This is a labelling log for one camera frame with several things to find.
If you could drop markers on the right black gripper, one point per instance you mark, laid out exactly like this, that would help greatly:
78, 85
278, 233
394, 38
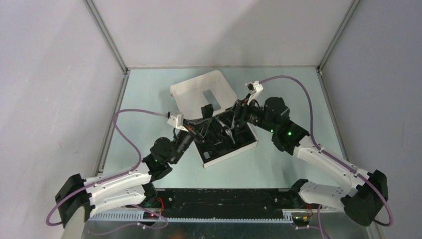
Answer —
242, 108

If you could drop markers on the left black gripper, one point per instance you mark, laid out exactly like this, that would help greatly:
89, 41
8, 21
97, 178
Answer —
197, 130

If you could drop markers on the white cardboard kit box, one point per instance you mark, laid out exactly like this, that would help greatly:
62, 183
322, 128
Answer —
209, 88

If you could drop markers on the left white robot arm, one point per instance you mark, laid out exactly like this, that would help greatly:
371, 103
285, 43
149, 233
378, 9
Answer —
131, 186

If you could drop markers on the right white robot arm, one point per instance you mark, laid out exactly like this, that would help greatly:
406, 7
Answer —
360, 194

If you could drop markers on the silver black hair clipper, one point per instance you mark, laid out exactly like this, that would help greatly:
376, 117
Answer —
228, 132

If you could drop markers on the black plastic tray insert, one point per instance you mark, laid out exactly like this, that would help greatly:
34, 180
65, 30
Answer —
218, 146

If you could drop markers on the left control board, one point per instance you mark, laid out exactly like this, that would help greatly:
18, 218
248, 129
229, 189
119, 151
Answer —
151, 216

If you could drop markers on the control board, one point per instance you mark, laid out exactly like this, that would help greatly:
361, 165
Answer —
151, 216
301, 221

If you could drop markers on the right control board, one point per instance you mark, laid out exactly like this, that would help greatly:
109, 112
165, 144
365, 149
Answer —
301, 221

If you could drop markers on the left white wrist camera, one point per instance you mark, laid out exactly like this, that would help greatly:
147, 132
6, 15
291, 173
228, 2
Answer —
176, 120

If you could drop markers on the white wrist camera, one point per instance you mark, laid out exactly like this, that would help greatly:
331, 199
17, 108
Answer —
176, 120
255, 88

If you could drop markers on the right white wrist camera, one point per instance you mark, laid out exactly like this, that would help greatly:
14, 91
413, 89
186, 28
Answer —
255, 88

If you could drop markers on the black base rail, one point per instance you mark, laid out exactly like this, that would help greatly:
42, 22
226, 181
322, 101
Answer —
231, 204

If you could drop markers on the aluminium frame rail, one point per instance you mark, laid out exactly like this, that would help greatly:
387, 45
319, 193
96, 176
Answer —
105, 33

